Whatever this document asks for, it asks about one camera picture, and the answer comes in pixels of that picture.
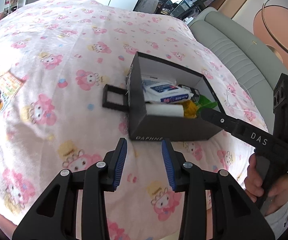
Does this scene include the white paper roll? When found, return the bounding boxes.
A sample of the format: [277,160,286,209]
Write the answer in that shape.
[146,103,184,118]

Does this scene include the white blue wet wipes pack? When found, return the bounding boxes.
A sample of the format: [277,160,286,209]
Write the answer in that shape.
[141,75,193,104]

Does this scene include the person right hand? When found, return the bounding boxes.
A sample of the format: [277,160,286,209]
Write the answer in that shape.
[243,153,288,214]

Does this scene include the green yellow toy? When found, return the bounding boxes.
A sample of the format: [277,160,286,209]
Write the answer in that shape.
[181,95,218,119]

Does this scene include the grey upholstered headboard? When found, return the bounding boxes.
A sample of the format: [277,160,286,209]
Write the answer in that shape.
[188,7,288,132]

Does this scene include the black cardboard shoe box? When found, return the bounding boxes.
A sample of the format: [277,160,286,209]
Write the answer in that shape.
[127,52,225,141]

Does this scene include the pink cartoon print blanket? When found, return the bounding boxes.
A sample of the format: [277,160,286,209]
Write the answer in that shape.
[0,0,270,240]

